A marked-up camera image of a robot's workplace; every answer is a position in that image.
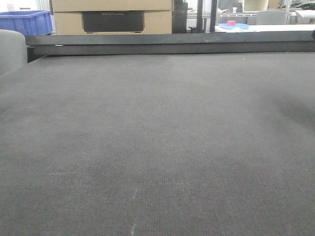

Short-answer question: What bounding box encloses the dark grey conveyor belt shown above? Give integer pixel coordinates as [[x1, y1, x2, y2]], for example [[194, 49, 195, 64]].
[[0, 53, 315, 236]]

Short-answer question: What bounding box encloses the cardboard box with black print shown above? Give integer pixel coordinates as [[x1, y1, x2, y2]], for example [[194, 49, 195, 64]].
[[51, 0, 174, 35]]

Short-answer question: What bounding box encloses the white background table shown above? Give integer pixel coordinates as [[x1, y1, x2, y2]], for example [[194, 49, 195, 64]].
[[215, 24, 315, 32]]

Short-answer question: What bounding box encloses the pink block in tray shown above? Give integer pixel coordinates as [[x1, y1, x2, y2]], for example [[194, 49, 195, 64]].
[[226, 20, 236, 27]]

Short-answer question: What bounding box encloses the grey office chair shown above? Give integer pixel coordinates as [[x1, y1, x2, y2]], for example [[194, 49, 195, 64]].
[[256, 10, 286, 25]]

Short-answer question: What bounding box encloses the blue plastic crate background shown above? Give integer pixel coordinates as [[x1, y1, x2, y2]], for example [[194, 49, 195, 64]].
[[0, 10, 53, 36]]

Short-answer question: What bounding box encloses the black vertical post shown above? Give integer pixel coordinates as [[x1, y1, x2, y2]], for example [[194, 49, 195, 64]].
[[196, 0, 203, 33]]

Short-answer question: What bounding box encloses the black conveyor side rail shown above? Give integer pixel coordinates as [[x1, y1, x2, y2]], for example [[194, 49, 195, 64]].
[[25, 30, 315, 56]]

